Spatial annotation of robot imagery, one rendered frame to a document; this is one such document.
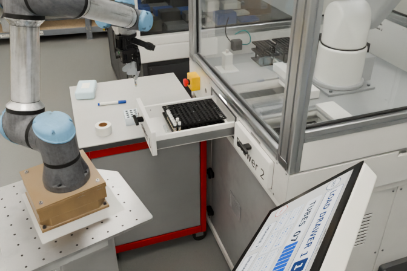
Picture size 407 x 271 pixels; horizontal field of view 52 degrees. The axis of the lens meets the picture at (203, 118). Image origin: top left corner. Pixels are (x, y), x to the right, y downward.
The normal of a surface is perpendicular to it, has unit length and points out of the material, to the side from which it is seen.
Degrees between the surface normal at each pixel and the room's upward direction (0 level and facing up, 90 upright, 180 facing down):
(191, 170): 90
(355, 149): 90
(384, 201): 90
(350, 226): 40
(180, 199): 90
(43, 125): 7
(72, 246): 0
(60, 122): 7
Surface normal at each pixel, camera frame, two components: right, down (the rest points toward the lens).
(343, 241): 0.56, -0.50
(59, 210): 0.55, 0.42
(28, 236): 0.00, -0.87
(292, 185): 0.33, 0.47
